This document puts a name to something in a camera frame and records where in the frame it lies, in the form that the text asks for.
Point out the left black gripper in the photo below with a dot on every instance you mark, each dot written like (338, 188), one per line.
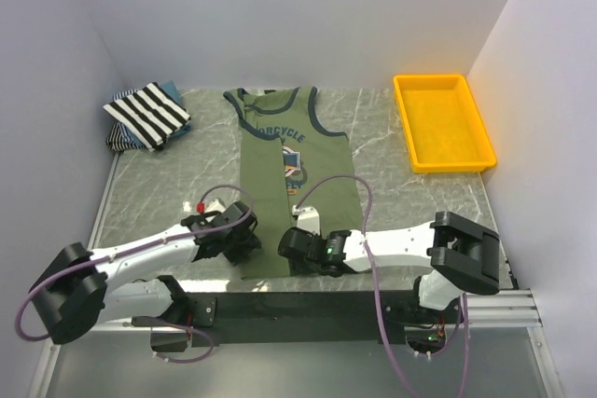
(249, 241)

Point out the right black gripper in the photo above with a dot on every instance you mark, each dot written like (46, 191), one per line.
(296, 268)

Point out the green motorcycle tank top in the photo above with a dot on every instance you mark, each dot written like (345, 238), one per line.
(288, 157)

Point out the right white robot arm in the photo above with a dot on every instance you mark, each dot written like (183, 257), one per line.
(463, 255)

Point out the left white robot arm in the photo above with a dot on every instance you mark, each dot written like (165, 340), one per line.
(82, 287)

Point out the black white striped tank top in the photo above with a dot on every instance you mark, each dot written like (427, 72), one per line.
(149, 113)

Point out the thin striped navy tank top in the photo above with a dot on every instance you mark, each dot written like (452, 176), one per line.
(121, 139)

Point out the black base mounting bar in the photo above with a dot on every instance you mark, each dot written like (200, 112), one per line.
(284, 317)

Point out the yellow plastic tray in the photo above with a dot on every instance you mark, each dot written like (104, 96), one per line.
(443, 128)

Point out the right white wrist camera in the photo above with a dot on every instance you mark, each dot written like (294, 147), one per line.
(307, 218)

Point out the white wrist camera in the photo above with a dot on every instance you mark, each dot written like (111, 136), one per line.
(205, 213)
(307, 218)

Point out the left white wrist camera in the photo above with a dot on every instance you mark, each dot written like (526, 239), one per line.
(205, 213)

